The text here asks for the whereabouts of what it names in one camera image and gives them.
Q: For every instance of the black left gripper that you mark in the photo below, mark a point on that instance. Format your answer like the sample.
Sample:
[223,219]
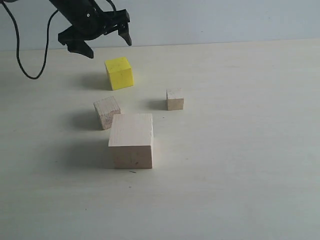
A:
[90,23]

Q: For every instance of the yellow cube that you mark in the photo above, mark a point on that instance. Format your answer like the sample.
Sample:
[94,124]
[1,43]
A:
[119,72]

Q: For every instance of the medium wooden cube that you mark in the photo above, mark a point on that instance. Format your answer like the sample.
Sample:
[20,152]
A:
[106,109]

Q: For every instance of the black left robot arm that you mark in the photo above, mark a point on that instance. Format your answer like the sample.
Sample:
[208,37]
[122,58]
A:
[70,6]

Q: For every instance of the small wooden cube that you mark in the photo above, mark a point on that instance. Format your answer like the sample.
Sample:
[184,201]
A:
[174,99]

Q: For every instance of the large wooden cube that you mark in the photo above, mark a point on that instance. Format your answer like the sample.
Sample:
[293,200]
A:
[131,141]

